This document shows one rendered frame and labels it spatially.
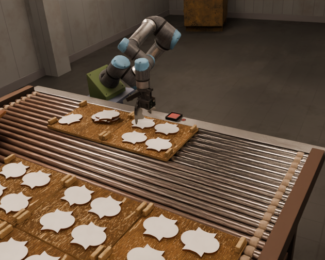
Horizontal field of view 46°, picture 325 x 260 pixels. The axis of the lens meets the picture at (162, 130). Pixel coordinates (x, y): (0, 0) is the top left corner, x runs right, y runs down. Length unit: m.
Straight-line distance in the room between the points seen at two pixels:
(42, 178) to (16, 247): 0.43
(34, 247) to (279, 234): 0.89
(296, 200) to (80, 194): 0.89
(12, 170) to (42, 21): 4.02
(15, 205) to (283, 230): 1.08
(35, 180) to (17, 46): 4.02
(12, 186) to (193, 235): 0.88
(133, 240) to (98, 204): 0.25
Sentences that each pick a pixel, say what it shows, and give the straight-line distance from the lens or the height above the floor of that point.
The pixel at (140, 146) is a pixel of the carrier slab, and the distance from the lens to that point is 1.98.
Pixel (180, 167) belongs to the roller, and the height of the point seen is 0.91.
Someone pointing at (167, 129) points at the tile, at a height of 0.95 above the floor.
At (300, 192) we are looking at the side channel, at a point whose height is 0.95.
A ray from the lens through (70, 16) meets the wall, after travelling 6.51.
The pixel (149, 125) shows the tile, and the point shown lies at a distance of 2.15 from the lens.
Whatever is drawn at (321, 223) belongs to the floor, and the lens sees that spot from 3.01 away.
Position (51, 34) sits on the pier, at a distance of 5.81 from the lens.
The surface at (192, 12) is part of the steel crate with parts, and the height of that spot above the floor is 0.39.
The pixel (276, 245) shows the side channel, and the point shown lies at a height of 0.95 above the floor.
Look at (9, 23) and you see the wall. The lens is 5.64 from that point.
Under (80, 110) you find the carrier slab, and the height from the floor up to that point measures 0.94.
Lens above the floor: 1.96
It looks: 29 degrees down
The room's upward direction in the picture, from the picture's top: 4 degrees counter-clockwise
